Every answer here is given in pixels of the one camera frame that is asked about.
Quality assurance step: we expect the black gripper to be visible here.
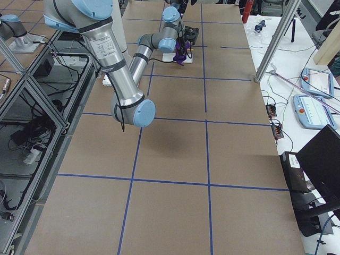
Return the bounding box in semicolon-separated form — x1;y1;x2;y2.
184;26;199;46

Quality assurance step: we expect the purple towel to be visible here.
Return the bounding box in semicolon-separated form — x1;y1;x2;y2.
173;42;193;66

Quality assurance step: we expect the white rack base tray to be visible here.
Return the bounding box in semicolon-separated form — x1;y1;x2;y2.
162;53;193;63

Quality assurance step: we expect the red fire extinguisher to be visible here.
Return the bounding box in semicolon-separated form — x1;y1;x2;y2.
242;0;254;24

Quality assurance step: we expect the dark blue tool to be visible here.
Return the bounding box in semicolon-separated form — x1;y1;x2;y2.
254;20;266;33

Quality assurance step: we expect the orange connector block far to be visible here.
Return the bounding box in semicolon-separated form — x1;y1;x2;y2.
266;104;277;118

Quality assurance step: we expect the orange connector block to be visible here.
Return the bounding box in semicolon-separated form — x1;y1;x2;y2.
271;123;284;140
266;104;277;118

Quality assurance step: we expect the orange connector block near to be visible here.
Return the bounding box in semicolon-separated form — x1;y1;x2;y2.
271;123;284;140

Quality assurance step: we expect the teach pendant far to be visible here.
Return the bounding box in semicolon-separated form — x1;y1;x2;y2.
301;67;334;98

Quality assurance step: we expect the teach pendant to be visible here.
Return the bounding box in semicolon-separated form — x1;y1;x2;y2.
301;67;334;98
293;95;337;130

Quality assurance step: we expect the brown paper table cover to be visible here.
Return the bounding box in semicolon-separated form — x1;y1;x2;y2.
25;4;304;254

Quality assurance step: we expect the teach pendant near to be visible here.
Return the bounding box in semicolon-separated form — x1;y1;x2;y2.
293;95;337;130

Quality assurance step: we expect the black computer box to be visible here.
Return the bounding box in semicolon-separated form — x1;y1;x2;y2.
280;151;315;194

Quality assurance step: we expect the black monitor with stand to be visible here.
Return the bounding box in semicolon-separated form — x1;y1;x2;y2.
291;124;339;237

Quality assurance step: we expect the white camera mast with base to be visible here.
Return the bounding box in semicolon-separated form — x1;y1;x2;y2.
102;0;128;86

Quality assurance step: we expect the aluminium frame post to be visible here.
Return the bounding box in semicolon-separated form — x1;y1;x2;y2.
254;0;301;83

